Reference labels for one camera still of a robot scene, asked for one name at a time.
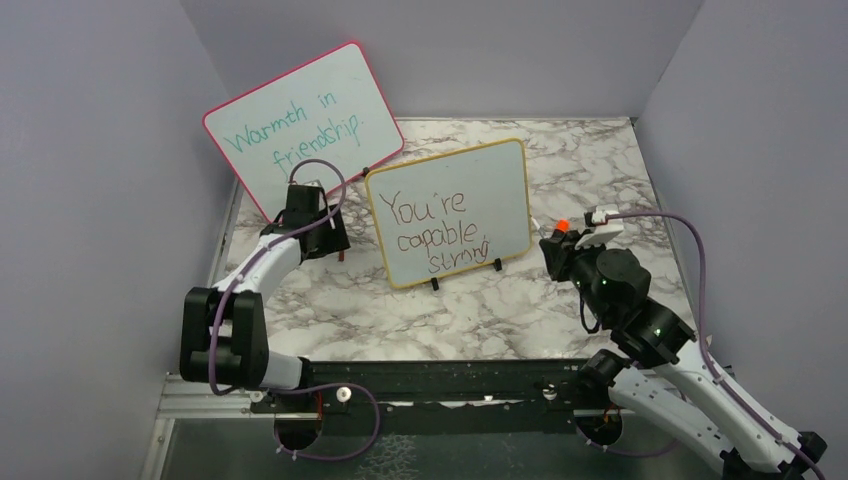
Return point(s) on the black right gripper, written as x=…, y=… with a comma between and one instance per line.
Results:
x=560, y=250

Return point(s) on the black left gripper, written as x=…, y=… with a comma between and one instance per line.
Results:
x=336, y=238

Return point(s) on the yellow framed whiteboard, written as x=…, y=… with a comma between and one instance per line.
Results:
x=451, y=213

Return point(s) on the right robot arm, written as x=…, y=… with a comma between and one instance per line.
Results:
x=661, y=373

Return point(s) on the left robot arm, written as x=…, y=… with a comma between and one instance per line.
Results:
x=224, y=339

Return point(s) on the pink framed whiteboard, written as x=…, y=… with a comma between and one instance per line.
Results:
x=326, y=120

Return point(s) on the black marker orange cap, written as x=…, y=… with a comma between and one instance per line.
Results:
x=562, y=226

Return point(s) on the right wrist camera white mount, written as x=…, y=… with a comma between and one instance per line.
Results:
x=602, y=226

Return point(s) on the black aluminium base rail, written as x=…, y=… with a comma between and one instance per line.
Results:
x=408, y=398

